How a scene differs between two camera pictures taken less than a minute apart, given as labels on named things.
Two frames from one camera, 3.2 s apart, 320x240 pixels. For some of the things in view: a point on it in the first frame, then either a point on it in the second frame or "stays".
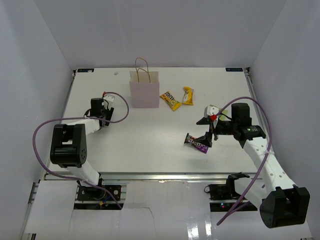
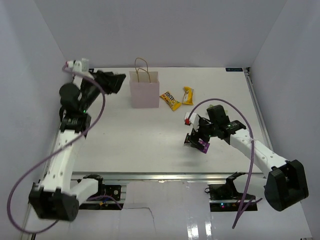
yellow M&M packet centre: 169,98 stays
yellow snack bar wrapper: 188,96 stays
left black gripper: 108,113 → 110,82
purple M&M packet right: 192,141 stays
